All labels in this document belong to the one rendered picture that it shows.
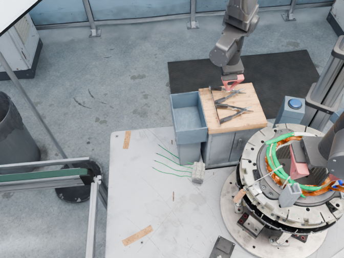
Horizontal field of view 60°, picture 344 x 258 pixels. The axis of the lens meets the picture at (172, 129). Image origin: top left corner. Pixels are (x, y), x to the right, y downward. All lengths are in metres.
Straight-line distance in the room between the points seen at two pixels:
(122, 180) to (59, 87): 1.71
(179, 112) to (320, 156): 0.65
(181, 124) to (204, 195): 0.30
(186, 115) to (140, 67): 1.71
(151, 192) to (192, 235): 0.23
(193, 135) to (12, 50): 2.07
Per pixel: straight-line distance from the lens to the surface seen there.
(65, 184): 1.39
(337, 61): 1.22
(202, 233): 1.14
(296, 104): 1.15
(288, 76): 2.80
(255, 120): 1.04
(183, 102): 1.13
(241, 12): 0.78
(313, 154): 0.59
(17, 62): 2.88
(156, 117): 2.38
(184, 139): 1.03
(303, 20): 3.50
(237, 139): 1.10
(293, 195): 0.80
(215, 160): 1.20
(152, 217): 1.16
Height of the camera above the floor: 1.87
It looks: 54 degrees down
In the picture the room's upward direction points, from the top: 3 degrees counter-clockwise
